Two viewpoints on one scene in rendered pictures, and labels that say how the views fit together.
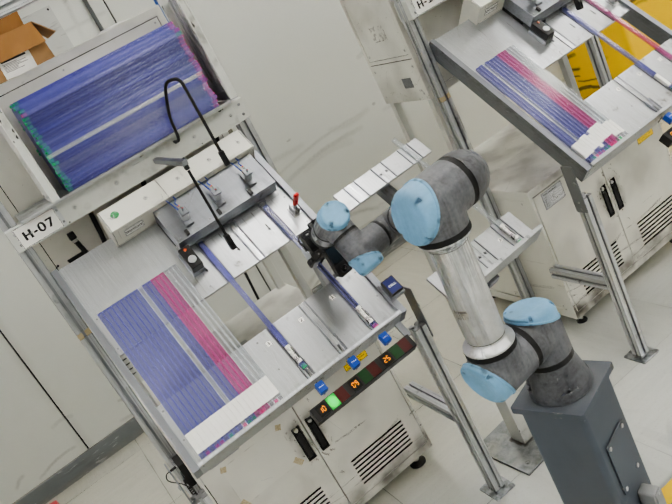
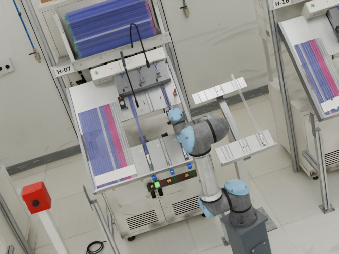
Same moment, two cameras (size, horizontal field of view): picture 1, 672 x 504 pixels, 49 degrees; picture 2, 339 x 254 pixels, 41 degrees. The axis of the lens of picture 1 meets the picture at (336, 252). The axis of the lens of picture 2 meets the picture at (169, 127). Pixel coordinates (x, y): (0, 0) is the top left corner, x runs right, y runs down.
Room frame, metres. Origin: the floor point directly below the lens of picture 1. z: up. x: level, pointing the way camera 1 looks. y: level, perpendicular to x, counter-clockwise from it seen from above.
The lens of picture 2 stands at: (-0.45, -0.69, 2.18)
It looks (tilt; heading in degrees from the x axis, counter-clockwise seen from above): 27 degrees down; 18
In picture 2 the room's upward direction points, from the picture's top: 17 degrees counter-clockwise
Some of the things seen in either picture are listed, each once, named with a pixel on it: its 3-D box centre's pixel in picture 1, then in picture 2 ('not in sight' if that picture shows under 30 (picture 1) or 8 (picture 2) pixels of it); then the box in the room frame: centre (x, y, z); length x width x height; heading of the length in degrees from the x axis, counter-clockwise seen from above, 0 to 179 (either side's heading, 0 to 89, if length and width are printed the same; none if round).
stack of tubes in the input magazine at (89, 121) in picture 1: (118, 105); (111, 23); (2.18, 0.35, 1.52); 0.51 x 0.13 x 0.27; 110
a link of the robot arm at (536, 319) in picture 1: (534, 330); (236, 194); (1.42, -0.31, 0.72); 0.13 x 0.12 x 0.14; 117
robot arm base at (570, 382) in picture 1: (553, 368); (241, 210); (1.42, -0.32, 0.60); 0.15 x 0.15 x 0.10
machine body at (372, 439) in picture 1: (281, 422); (152, 174); (2.28, 0.45, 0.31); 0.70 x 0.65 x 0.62; 110
